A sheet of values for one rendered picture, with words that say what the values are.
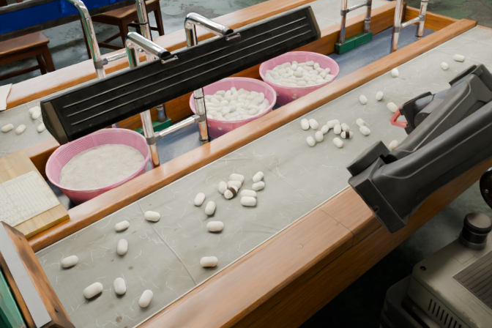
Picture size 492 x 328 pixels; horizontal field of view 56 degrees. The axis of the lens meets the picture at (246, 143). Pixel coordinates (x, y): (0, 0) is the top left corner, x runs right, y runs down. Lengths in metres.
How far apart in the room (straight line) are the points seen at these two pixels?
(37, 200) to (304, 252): 0.62
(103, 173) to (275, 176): 0.45
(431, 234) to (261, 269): 1.30
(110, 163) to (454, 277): 0.95
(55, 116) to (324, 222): 0.57
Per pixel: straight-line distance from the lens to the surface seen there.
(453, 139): 0.58
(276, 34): 1.02
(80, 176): 1.28
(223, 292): 0.89
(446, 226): 2.17
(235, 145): 1.23
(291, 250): 0.94
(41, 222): 1.11
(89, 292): 0.96
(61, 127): 0.82
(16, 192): 1.22
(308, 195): 1.10
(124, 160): 1.28
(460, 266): 1.38
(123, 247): 1.01
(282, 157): 1.21
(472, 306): 1.31
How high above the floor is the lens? 1.48
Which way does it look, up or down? 36 degrees down
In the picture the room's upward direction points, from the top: 4 degrees counter-clockwise
